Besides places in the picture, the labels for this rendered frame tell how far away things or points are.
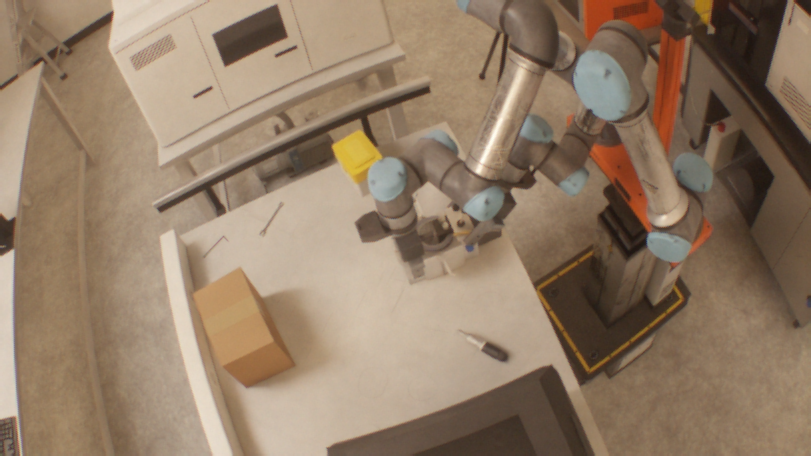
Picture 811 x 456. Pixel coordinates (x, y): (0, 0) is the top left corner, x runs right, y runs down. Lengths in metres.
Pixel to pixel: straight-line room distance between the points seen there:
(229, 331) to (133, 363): 1.54
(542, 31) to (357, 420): 0.94
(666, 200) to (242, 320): 0.97
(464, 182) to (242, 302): 0.57
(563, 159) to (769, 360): 1.64
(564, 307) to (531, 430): 1.15
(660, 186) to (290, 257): 0.97
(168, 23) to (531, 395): 1.39
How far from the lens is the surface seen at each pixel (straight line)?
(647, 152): 1.22
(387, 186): 1.35
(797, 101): 2.31
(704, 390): 2.56
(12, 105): 3.42
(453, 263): 1.63
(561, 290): 2.31
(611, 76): 1.09
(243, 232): 1.85
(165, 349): 2.93
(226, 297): 1.58
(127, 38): 1.89
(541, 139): 1.42
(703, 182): 1.43
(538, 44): 1.24
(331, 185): 1.84
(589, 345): 2.23
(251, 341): 1.50
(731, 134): 2.94
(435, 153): 1.40
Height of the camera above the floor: 2.35
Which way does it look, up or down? 56 degrees down
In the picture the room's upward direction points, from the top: 15 degrees counter-clockwise
